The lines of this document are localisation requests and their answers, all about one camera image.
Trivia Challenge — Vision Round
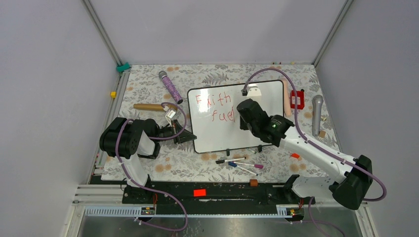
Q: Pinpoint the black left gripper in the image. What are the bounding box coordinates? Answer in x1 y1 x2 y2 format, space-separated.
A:
154 119 197 144

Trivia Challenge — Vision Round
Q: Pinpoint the white whiteboard black frame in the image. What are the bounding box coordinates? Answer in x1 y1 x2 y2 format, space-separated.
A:
187 80 284 153

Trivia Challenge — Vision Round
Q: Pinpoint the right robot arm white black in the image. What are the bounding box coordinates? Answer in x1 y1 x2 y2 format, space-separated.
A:
237 99 373 210

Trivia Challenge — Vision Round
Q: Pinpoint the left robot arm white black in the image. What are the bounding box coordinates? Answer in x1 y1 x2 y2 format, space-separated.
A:
99 117 197 203

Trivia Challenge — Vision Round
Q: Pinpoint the black cap whiteboard marker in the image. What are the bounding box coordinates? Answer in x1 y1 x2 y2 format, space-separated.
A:
215 157 247 164

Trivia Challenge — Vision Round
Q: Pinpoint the blue cap whiteboard marker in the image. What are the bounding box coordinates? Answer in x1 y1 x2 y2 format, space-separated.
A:
228 162 258 176

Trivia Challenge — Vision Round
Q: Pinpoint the pink cap whiteboard marker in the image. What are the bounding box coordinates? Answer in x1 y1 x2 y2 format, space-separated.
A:
234 161 264 169

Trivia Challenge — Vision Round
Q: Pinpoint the peach cylinder toy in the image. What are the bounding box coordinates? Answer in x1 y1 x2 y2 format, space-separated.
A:
281 79 292 118

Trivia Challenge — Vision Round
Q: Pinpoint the gold toy microphone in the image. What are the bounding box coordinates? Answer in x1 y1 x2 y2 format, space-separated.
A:
133 104 178 112

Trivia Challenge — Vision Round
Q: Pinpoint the floral table mat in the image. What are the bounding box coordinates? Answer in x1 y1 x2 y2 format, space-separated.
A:
100 64 350 184

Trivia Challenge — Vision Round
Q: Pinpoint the red small box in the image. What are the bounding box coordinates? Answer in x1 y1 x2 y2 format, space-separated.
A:
290 89 305 110

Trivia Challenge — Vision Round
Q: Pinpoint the red tape patch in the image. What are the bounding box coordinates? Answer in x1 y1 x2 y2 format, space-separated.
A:
193 189 207 197

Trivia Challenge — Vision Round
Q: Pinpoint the purple glitter toy microphone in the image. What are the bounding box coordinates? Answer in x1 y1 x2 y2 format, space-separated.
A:
159 71 183 104

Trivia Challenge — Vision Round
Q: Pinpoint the brown small block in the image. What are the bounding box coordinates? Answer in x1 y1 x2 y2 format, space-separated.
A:
249 179 258 187

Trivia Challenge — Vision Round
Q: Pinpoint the silver toy microphone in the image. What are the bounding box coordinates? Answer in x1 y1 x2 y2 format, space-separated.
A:
312 95 324 137

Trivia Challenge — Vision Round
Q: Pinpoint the teal corner clip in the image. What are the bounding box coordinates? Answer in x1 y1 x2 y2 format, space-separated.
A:
116 62 131 73

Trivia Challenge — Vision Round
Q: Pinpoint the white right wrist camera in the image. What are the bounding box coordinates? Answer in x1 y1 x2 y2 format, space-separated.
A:
246 85 262 98

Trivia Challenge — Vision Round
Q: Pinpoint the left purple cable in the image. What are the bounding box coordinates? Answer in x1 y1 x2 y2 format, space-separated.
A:
114 101 190 232

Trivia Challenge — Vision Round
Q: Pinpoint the purple cable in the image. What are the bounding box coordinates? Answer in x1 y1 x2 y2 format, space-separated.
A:
114 101 190 232
241 68 387 237

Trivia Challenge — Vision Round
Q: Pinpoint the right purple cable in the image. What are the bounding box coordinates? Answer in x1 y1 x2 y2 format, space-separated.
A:
241 68 387 237

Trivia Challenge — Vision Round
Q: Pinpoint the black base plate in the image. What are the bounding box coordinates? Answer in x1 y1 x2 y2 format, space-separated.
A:
122 181 311 214

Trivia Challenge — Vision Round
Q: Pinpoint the slotted cable duct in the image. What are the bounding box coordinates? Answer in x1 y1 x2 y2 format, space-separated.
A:
84 205 298 218

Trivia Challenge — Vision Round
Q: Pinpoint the right aluminium frame post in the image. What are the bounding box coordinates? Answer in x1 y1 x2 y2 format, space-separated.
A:
312 0 354 68

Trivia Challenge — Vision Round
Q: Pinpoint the aluminium frame post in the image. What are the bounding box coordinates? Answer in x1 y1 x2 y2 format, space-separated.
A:
312 0 354 68
81 0 123 67

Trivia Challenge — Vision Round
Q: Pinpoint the left aluminium frame post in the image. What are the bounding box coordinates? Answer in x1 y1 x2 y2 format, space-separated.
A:
81 0 123 67

